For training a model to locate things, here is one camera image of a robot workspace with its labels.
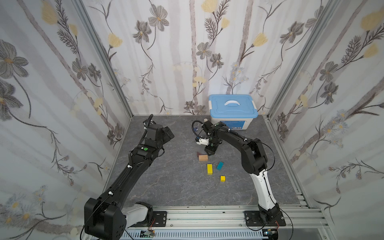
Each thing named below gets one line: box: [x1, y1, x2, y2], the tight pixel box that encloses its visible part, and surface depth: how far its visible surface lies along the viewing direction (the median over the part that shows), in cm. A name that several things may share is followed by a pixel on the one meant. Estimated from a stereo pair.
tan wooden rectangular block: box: [198, 155, 209, 162], surface depth 97 cm
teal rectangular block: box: [216, 161, 224, 171], surface depth 94 cm
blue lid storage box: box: [209, 94, 259, 130], surface depth 106 cm
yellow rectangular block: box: [207, 163, 213, 175], surface depth 90 cm
